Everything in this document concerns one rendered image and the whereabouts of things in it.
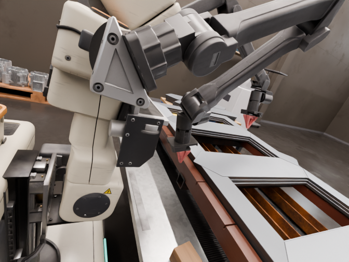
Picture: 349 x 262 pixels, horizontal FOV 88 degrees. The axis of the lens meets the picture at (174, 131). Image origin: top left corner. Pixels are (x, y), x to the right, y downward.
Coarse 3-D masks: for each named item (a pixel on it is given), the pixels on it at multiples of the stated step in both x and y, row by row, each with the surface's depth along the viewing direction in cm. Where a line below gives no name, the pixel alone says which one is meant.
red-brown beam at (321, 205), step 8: (240, 144) 139; (248, 144) 132; (256, 152) 126; (304, 192) 96; (312, 192) 93; (312, 200) 92; (320, 200) 89; (320, 208) 89; (328, 208) 86; (336, 208) 84; (336, 216) 83; (344, 216) 81; (344, 224) 80
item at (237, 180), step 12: (168, 108) 136; (216, 120) 155; (192, 132) 110; (204, 132) 114; (216, 132) 118; (252, 144) 127; (192, 156) 79; (276, 156) 112; (240, 180) 74; (252, 180) 77; (264, 180) 80; (276, 180) 84; (288, 180) 88; (300, 180) 92; (216, 192) 62; (324, 192) 88; (228, 204) 57; (336, 204) 83; (348, 216) 78; (240, 228) 52; (336, 228) 66; (252, 240) 48; (288, 240) 51; (264, 252) 44
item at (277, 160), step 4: (276, 160) 104; (280, 160) 106; (280, 164) 100; (284, 164) 102; (288, 168) 98; (292, 168) 100; (292, 172) 95; (296, 172) 97; (296, 176) 92; (300, 176) 94
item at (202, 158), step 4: (200, 152) 82; (200, 156) 79; (204, 156) 80; (200, 160) 76; (204, 160) 77; (208, 160) 78; (204, 164) 73; (208, 164) 74; (212, 164) 76; (208, 168) 71; (212, 168) 72; (216, 168) 73; (216, 172) 71
